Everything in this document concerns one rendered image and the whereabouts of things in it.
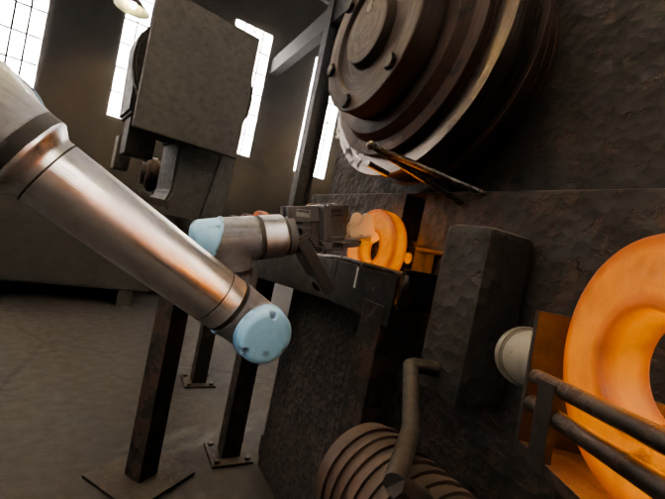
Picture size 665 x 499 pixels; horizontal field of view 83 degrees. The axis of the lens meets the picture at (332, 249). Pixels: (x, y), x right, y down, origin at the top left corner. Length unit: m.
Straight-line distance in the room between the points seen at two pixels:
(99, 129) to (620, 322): 10.62
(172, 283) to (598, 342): 0.40
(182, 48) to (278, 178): 8.29
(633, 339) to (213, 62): 3.31
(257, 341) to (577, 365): 0.34
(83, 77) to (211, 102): 7.74
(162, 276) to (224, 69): 3.06
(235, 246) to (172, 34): 2.87
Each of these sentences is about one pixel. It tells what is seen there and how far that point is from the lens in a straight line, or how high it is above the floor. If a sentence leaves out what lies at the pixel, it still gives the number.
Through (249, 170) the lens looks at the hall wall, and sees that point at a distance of 11.10.
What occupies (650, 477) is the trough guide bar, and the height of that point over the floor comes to 0.67.
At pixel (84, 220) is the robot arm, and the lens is 0.45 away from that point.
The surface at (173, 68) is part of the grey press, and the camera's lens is 3.32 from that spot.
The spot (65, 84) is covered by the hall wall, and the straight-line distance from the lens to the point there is 10.91.
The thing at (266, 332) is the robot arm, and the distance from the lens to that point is 0.49.
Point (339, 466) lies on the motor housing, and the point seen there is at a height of 0.50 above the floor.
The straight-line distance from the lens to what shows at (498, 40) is 0.64.
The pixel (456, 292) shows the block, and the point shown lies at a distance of 0.53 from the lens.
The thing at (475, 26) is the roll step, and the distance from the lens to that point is 0.66.
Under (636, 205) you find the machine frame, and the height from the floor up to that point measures 0.85.
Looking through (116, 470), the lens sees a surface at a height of 0.01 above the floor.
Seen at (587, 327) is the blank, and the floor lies 0.72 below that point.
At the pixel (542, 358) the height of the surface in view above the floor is 0.68.
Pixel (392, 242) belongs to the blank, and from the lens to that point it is 0.70.
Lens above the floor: 0.74
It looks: 1 degrees down
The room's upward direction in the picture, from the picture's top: 12 degrees clockwise
